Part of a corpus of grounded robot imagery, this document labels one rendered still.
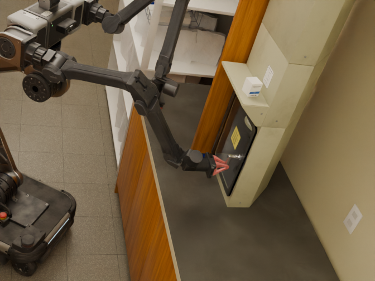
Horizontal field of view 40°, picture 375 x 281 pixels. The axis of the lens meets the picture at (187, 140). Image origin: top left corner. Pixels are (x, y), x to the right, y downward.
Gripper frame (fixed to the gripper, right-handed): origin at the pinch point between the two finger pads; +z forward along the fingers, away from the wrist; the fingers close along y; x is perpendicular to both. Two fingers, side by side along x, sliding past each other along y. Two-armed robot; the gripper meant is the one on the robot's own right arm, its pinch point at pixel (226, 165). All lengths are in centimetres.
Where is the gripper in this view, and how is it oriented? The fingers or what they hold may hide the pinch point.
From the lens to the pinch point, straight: 223.3
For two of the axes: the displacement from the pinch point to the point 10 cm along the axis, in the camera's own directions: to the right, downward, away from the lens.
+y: -2.0, -6.5, 7.3
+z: 9.5, 0.5, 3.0
